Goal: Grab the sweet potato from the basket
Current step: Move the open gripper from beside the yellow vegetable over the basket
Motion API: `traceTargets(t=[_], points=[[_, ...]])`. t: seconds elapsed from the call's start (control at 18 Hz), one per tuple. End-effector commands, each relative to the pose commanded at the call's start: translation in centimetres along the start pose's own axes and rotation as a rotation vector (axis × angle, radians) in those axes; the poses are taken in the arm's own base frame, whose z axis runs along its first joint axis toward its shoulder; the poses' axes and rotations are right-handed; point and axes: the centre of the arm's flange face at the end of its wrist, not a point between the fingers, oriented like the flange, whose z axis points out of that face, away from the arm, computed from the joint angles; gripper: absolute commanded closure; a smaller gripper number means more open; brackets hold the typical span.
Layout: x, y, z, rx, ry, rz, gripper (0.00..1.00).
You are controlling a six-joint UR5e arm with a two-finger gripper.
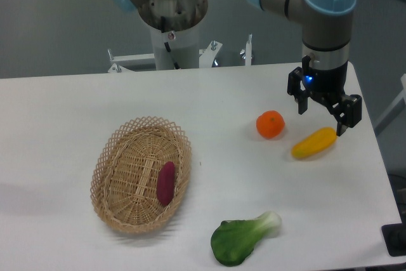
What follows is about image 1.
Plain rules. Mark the purple sweet potato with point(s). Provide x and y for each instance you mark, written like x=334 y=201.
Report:
x=165 y=183

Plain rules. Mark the white metal mounting frame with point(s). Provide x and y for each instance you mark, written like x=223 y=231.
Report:
x=183 y=58

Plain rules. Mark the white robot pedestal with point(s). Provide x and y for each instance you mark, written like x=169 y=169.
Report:
x=173 y=23

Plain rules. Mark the green bok choy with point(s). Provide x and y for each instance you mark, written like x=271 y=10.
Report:
x=234 y=240

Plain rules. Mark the orange tangerine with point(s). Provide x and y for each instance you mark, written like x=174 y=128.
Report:
x=270 y=124

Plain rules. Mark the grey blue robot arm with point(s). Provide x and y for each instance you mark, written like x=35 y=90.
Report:
x=326 y=33

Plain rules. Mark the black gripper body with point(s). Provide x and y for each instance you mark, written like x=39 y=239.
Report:
x=326 y=84

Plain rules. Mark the yellow orange mango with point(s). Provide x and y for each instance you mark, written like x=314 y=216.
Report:
x=314 y=143

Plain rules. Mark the white frame at right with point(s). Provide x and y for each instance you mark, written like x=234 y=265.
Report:
x=395 y=107

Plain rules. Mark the black device at edge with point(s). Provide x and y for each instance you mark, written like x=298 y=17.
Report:
x=394 y=237

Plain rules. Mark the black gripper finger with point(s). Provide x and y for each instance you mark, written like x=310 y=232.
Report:
x=346 y=109
x=294 y=89

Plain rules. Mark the woven wicker basket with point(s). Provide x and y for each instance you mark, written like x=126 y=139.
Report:
x=125 y=181

